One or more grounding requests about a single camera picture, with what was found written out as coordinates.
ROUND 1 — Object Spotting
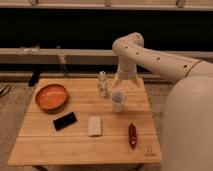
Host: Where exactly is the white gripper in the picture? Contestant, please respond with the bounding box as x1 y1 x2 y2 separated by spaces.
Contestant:
112 61 140 88

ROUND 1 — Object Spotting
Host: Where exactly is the black smartphone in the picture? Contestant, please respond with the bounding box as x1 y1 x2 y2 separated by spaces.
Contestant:
53 112 77 131

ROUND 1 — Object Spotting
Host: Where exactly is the orange ceramic bowl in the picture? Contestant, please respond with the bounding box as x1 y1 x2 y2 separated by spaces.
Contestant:
35 84 69 110

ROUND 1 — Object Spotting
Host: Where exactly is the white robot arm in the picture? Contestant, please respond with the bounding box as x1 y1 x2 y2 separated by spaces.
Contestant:
112 32 213 171

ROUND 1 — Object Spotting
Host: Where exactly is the translucent plastic cup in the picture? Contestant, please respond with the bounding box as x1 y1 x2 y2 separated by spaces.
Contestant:
110 90 127 113

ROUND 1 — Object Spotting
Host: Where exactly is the red brown pocket knife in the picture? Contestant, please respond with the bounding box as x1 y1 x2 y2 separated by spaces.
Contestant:
128 123 137 149

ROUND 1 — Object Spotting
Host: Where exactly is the white rectangular sponge block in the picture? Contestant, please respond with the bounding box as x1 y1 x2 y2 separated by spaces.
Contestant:
88 116 102 136

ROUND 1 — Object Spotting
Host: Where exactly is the wooden slat table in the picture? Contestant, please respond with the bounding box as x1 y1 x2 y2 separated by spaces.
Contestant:
8 78 161 166

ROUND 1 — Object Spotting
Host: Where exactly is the black post base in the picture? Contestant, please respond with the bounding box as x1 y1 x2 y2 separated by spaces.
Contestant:
28 67 42 87

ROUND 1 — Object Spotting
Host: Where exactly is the black cable left floor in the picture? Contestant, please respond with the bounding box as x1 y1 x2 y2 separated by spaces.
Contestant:
0 83 12 99

